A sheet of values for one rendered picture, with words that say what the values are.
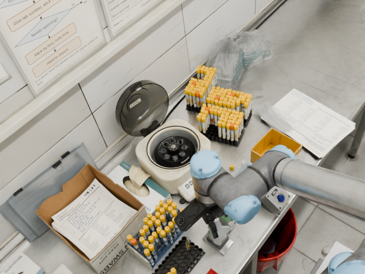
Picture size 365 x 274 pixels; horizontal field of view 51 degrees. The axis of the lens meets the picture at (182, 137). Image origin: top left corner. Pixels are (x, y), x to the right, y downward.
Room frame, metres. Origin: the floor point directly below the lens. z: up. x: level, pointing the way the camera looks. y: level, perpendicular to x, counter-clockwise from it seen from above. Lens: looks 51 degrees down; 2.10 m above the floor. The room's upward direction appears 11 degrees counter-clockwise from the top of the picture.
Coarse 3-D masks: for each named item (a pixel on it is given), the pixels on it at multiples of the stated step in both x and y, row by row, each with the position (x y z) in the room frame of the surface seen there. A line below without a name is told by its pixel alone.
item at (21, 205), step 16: (80, 144) 0.88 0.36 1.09; (64, 160) 0.83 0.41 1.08; (80, 160) 0.85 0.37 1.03; (48, 176) 0.79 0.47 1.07; (64, 176) 0.81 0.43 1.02; (16, 192) 0.73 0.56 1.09; (32, 192) 0.74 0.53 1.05; (48, 192) 0.76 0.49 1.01; (0, 208) 0.69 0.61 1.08; (16, 208) 0.70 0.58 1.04; (32, 208) 0.72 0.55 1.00; (16, 224) 0.68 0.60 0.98; (32, 224) 0.69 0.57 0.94; (32, 240) 0.66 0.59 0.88
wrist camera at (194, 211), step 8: (192, 208) 0.52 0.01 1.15; (200, 208) 0.51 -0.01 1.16; (208, 208) 0.51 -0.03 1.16; (176, 216) 0.52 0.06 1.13; (184, 216) 0.51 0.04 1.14; (192, 216) 0.50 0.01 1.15; (200, 216) 0.50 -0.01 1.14; (176, 224) 0.50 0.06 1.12; (184, 224) 0.49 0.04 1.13; (192, 224) 0.49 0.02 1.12
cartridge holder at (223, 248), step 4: (204, 236) 0.55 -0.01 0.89; (208, 236) 0.54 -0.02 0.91; (228, 236) 0.53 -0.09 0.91; (204, 240) 0.54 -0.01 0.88; (208, 240) 0.53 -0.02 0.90; (224, 240) 0.52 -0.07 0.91; (228, 240) 0.52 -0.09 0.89; (212, 244) 0.52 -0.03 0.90; (224, 244) 0.51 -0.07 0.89; (228, 244) 0.51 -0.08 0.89; (232, 244) 0.51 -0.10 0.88; (216, 248) 0.50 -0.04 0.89; (220, 248) 0.50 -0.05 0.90; (224, 248) 0.50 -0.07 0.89; (228, 248) 0.49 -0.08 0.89; (220, 252) 0.49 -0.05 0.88; (224, 252) 0.48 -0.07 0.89
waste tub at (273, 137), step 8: (272, 128) 0.88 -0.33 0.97; (264, 136) 0.85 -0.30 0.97; (272, 136) 0.88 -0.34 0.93; (280, 136) 0.85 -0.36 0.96; (256, 144) 0.82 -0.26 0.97; (264, 144) 0.85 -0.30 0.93; (272, 144) 0.88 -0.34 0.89; (280, 144) 0.85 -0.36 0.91; (288, 144) 0.82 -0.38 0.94; (296, 144) 0.80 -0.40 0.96; (256, 152) 0.82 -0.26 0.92; (264, 152) 0.85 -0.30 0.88; (296, 152) 0.76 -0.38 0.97
